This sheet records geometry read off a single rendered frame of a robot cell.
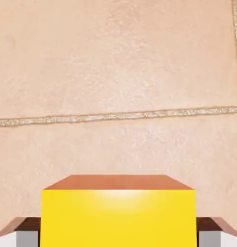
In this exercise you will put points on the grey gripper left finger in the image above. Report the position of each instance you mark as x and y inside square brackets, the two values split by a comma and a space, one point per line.
[26, 234]

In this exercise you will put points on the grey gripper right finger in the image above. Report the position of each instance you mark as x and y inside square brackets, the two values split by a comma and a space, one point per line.
[211, 234]

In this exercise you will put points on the small yellow cube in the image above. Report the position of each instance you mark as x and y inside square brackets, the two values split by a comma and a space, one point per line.
[118, 218]

